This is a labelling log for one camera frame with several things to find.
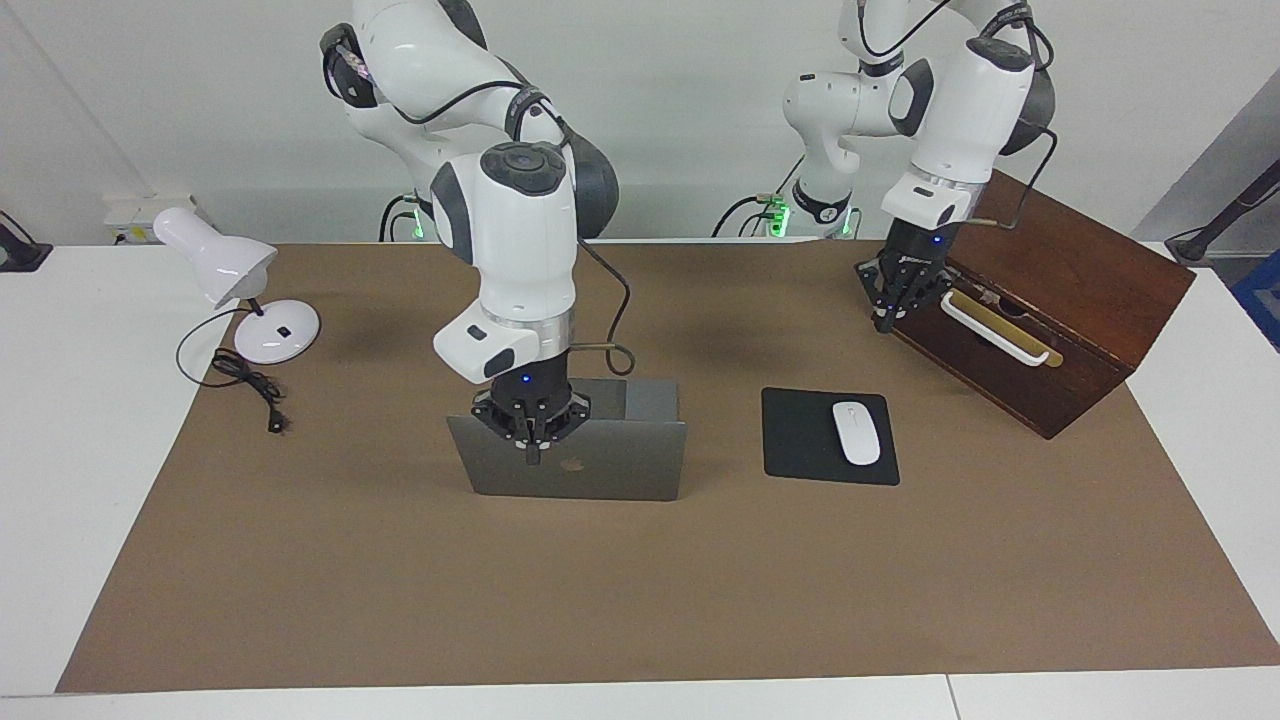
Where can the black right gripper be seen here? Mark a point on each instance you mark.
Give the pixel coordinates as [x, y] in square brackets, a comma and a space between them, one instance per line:
[530, 385]

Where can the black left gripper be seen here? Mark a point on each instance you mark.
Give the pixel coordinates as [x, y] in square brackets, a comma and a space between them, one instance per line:
[918, 248]

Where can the silver laptop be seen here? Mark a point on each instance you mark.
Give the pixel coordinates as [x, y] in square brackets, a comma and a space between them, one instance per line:
[620, 465]

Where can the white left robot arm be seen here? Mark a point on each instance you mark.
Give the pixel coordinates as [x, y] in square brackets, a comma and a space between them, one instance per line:
[975, 110]

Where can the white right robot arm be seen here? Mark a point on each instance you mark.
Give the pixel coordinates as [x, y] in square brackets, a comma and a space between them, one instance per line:
[525, 250]

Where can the white computer mouse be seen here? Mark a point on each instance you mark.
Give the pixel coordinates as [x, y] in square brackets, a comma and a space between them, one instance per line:
[857, 435]

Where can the dark wooden box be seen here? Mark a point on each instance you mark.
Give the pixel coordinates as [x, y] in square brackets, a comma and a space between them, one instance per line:
[1080, 290]

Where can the black mouse pad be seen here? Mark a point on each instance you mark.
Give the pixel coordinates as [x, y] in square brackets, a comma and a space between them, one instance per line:
[800, 440]

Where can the brown table mat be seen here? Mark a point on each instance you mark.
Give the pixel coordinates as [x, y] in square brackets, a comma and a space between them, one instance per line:
[600, 600]

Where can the black tripod leg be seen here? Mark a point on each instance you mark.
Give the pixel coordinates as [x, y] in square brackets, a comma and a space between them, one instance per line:
[1195, 245]

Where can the white desk lamp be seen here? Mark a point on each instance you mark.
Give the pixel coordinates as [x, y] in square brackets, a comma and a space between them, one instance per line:
[215, 255]

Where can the white power strip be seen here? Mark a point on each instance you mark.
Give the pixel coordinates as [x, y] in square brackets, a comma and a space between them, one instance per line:
[125, 220]

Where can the black stand foot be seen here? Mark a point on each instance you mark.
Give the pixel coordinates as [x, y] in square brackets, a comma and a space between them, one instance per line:
[20, 255]

